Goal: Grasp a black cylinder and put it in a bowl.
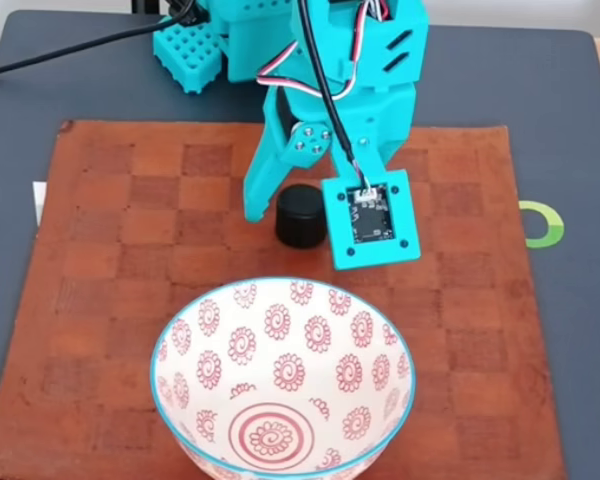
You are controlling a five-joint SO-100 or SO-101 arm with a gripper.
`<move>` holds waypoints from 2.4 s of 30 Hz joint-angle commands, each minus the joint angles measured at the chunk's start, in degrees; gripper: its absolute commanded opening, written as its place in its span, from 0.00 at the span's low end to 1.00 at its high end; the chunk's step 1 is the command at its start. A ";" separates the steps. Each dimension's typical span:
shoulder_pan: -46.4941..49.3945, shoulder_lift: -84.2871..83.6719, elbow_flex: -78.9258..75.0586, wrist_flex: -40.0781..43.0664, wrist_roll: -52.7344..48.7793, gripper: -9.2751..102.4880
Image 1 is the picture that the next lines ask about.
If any black cylinder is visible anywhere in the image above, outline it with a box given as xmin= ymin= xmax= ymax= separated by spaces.
xmin=274 ymin=183 xmax=329 ymax=250

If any white bowl pink flower pattern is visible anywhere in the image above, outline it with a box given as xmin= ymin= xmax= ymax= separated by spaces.
xmin=148 ymin=276 xmax=417 ymax=480

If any dark grey desk mat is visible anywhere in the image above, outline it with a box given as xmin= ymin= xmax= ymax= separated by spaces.
xmin=0 ymin=9 xmax=600 ymax=480

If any brown leather chessboard mat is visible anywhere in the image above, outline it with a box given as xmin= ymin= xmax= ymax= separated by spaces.
xmin=0 ymin=118 xmax=569 ymax=480

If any white paper sheet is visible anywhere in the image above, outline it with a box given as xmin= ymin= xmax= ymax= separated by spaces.
xmin=32 ymin=182 xmax=49 ymax=227

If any black camera cable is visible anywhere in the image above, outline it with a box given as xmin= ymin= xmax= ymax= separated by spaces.
xmin=296 ymin=0 xmax=369 ymax=185

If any teal framed camera board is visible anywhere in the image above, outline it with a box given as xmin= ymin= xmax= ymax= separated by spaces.
xmin=321 ymin=168 xmax=423 ymax=272

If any green ring logo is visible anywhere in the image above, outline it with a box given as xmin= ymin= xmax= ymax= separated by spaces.
xmin=518 ymin=200 xmax=565 ymax=250

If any thick black power cable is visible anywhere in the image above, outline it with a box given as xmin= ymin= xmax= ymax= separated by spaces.
xmin=0 ymin=0 xmax=212 ymax=87

